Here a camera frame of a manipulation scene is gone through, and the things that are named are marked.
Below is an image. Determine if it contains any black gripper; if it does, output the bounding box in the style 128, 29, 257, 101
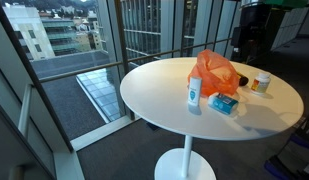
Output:
230, 3, 272, 60

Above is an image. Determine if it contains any orange plastic bag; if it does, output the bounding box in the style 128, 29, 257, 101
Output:
187, 49, 241, 99

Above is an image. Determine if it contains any blue container with white cap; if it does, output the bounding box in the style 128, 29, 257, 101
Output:
207, 92, 240, 116

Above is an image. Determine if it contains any small black object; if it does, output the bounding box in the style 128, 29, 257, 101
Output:
236, 72, 250, 87

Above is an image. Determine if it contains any white pill bottle orange label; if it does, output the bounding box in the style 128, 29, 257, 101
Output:
249, 72, 272, 97

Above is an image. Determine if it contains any white tube with blue logo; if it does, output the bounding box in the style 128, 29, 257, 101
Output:
187, 76, 204, 108

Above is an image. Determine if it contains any dark vertical window mullion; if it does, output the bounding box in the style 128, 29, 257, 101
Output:
113, 0, 136, 121

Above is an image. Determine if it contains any black and blue cart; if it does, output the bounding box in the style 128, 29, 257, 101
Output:
263, 110, 309, 180

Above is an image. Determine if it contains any round white table base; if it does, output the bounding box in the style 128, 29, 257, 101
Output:
153, 147, 218, 180

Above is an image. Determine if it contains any dark horizontal window railing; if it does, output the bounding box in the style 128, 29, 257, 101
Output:
38, 37, 236, 84

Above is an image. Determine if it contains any glass skylight roof outside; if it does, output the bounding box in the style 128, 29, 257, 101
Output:
75, 67, 124, 124

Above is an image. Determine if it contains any white building outside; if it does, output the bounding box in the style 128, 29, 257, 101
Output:
1, 3, 57, 62

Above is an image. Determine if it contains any dark slanted window beam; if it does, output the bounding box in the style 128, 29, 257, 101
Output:
0, 0, 75, 153

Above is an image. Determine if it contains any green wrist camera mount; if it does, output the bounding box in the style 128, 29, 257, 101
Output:
263, 0, 309, 9

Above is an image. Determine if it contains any white table pedestal pole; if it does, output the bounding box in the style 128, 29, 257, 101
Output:
180, 134, 194, 179

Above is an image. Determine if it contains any white slanted post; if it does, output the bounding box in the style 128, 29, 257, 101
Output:
17, 84, 34, 138

